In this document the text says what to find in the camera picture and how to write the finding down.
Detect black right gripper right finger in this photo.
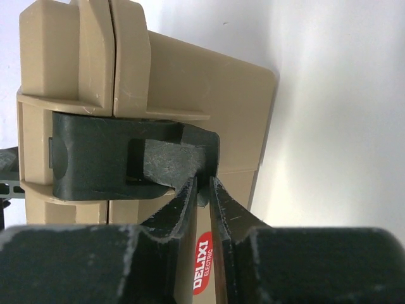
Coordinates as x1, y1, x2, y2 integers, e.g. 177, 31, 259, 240
209, 177, 404, 303

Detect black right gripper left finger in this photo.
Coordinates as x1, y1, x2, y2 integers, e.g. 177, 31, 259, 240
1, 179, 197, 303

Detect tan plastic tool box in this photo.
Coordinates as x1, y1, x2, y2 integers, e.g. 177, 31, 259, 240
15, 0, 278, 304

